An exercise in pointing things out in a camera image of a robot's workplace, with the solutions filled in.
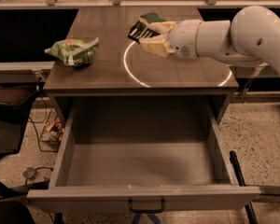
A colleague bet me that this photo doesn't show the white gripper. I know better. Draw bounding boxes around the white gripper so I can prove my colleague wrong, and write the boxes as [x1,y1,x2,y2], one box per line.
[140,20,202,60]

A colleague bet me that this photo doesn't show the dark chocolate bar wrapper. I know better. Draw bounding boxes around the dark chocolate bar wrapper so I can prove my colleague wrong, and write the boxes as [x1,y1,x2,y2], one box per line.
[128,21,159,43]

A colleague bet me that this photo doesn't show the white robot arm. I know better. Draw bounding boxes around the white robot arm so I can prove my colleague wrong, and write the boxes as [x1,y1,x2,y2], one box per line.
[139,6,280,76]

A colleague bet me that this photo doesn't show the grey cabinet with top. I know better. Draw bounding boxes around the grey cabinet with top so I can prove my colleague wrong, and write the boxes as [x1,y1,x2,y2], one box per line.
[44,7,238,120]

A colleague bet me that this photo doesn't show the open grey top drawer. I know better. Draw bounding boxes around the open grey top drawer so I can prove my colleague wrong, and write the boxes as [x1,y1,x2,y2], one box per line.
[28,96,259,213]

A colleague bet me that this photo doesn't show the green yellow sponge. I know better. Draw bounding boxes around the green yellow sponge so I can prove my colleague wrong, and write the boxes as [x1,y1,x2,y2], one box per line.
[139,12,164,25]

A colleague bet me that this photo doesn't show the green chip bag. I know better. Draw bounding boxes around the green chip bag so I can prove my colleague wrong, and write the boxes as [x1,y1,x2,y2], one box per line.
[45,37,99,67]

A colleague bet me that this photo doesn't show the black pole on floor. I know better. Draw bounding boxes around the black pole on floor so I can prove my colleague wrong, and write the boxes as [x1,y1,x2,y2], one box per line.
[230,150,258,224]

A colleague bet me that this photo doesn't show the dark office chair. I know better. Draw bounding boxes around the dark office chair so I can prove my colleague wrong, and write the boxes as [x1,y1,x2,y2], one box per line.
[0,84,37,224]

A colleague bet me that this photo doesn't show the round floor plug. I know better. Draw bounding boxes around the round floor plug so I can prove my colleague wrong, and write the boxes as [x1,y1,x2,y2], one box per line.
[22,167,37,180]

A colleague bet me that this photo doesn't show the black floor cable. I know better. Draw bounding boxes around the black floor cable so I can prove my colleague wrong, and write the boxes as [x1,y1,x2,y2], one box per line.
[27,77,59,154]

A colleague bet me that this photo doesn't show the wire basket with snacks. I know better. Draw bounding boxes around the wire basket with snacks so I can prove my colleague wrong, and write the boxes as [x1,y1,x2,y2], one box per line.
[40,108,64,152]

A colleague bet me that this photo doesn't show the black drawer handle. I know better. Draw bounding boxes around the black drawer handle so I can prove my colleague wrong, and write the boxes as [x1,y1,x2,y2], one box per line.
[128,199,165,214]

